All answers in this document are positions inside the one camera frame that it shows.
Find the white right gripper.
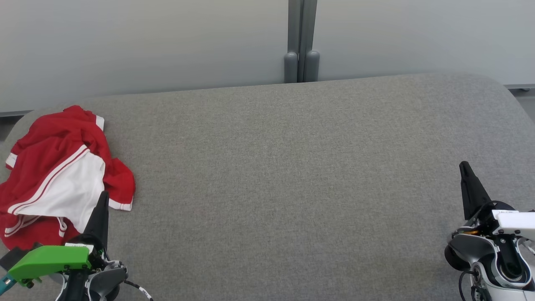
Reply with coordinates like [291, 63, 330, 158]
[459, 161, 535, 251]

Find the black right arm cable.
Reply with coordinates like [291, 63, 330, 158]
[459, 270, 481, 301]

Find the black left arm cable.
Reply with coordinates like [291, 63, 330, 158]
[0, 274, 153, 301]

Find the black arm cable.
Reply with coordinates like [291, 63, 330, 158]
[0, 274, 153, 301]
[459, 270, 481, 301]

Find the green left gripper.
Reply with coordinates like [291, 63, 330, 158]
[8, 191, 110, 290]

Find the red basketball shorts white stripe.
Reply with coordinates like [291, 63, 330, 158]
[5, 105, 136, 212]

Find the grey double partition post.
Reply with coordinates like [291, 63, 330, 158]
[284, 0, 320, 83]

